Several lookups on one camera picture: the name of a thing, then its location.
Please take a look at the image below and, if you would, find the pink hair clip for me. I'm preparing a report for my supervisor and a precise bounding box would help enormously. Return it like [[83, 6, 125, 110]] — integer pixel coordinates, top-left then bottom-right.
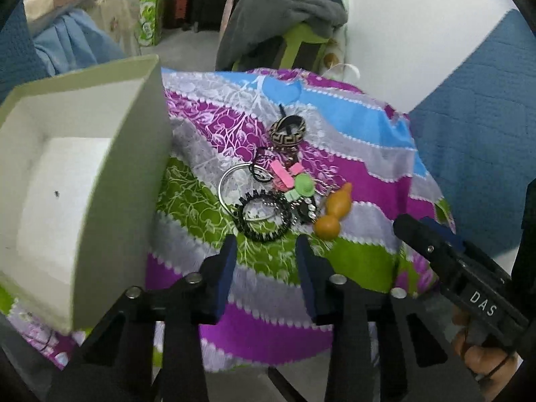
[[270, 160, 304, 192]]

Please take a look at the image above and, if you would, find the green patterned bag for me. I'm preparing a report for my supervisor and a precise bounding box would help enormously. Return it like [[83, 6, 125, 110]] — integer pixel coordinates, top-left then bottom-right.
[[137, 0, 164, 47]]

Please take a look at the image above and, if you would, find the green plastic stool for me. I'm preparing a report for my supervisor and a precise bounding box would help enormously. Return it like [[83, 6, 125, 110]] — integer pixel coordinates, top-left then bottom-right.
[[232, 23, 330, 72]]

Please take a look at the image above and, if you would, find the grey blanket pile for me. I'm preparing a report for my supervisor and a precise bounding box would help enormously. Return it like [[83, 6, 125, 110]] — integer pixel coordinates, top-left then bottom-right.
[[215, 0, 348, 71]]

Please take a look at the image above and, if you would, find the person's right hand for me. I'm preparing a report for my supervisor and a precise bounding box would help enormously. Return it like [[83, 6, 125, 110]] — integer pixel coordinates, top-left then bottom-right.
[[452, 307, 520, 401]]

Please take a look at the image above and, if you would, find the black gold patterned hair tie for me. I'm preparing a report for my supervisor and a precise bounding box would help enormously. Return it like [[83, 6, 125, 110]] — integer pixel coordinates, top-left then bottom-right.
[[268, 114, 307, 148]]

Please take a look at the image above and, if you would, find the black spiral hair tie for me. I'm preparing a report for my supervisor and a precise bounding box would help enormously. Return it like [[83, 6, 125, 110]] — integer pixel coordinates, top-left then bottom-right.
[[232, 191, 293, 243]]

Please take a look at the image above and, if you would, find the blue quilted bedspread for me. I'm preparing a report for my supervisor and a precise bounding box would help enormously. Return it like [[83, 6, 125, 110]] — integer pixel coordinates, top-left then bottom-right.
[[410, 10, 535, 257]]

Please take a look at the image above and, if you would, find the orange gourd pendant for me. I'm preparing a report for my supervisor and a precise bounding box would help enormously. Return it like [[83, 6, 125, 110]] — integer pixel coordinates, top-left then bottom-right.
[[314, 183, 352, 241]]

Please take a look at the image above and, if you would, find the silver bangle ring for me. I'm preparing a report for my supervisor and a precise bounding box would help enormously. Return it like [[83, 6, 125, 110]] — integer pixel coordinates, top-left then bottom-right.
[[218, 162, 277, 222]]

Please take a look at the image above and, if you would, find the white cardboard box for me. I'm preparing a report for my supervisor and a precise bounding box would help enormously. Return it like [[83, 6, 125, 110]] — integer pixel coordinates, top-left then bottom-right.
[[1, 55, 173, 334]]

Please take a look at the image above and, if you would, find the colourful striped floral cloth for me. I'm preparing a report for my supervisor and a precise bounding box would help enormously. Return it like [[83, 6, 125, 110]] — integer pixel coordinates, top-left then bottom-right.
[[1, 67, 453, 372]]

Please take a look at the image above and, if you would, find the light blue cloth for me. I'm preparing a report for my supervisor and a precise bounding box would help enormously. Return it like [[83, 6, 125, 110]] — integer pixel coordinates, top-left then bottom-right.
[[33, 8, 126, 76]]

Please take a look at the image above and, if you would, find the green hair clip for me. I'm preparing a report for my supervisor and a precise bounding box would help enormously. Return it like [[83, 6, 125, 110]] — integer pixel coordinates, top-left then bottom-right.
[[284, 173, 315, 202]]

